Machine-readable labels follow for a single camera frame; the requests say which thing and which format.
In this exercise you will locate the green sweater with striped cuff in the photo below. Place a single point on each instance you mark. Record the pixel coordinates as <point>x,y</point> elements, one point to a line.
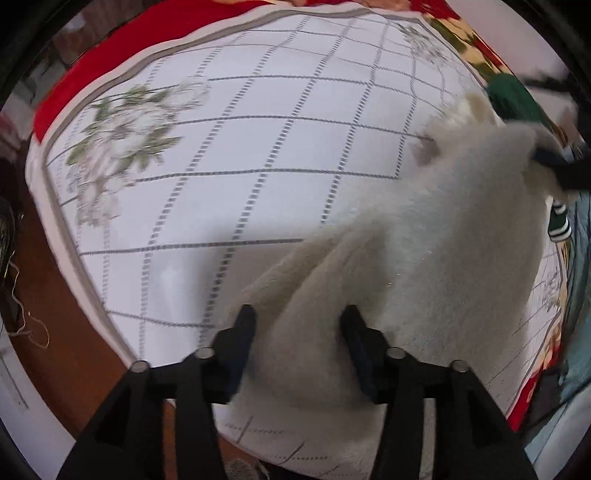
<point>510,99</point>

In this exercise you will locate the teal cloth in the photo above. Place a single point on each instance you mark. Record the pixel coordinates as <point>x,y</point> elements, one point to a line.
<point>579,277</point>

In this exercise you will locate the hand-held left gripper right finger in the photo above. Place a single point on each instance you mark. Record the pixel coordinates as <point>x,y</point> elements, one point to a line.
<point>356,353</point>

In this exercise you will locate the red floral blanket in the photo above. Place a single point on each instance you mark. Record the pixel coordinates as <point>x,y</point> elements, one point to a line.
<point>115,50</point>

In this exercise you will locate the white grid floral bedsheet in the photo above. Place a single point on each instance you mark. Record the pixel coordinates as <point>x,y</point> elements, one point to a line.
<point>277,184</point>

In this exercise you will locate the loose thread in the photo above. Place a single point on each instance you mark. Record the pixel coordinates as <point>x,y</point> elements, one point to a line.
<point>28,318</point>

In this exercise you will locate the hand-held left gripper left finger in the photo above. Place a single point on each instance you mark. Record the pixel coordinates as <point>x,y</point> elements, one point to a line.
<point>241,344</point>

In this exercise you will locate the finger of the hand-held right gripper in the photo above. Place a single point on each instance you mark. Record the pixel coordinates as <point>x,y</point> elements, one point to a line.
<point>548,158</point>

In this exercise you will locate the white fluffy garment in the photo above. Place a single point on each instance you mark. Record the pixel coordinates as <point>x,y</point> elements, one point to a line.
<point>438,230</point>

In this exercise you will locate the white furniture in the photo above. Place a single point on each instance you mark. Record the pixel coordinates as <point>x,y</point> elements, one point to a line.
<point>27,406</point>

